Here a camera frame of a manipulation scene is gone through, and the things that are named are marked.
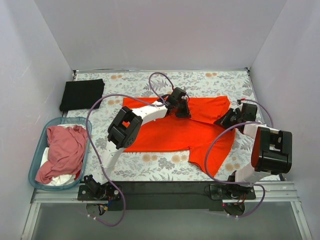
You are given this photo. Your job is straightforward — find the translucent blue laundry basket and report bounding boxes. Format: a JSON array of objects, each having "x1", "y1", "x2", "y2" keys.
[{"x1": 28, "y1": 116, "x2": 92, "y2": 192}]

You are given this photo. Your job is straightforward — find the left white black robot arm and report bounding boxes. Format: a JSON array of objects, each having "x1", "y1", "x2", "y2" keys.
[{"x1": 84, "y1": 87, "x2": 191, "y2": 200}]

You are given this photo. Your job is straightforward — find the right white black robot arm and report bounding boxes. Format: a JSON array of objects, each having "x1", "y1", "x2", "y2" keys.
[{"x1": 214, "y1": 100, "x2": 293, "y2": 199}]

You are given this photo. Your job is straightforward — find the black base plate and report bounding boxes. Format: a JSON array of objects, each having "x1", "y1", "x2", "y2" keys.
[{"x1": 77, "y1": 180, "x2": 256, "y2": 215}]

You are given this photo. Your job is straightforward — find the orange t-shirt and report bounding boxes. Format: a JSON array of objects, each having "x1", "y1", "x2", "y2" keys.
[{"x1": 126, "y1": 96, "x2": 235, "y2": 176}]

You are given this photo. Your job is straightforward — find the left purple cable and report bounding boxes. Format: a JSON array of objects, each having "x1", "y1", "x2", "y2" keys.
[{"x1": 85, "y1": 71, "x2": 176, "y2": 227}]

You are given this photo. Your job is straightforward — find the floral patterned table mat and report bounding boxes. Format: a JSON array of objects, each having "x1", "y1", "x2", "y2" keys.
[{"x1": 66, "y1": 71, "x2": 286, "y2": 182}]

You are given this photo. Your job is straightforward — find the folded black t-shirt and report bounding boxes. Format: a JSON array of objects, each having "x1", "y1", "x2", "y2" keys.
[{"x1": 59, "y1": 78, "x2": 105, "y2": 112}]

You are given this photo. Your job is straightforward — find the aluminium frame rail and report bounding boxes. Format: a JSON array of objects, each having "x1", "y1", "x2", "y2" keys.
[{"x1": 21, "y1": 181, "x2": 312, "y2": 240}]

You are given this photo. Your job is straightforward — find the pink t-shirt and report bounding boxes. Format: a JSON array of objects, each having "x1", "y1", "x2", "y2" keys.
[{"x1": 35, "y1": 124, "x2": 88, "y2": 185}]

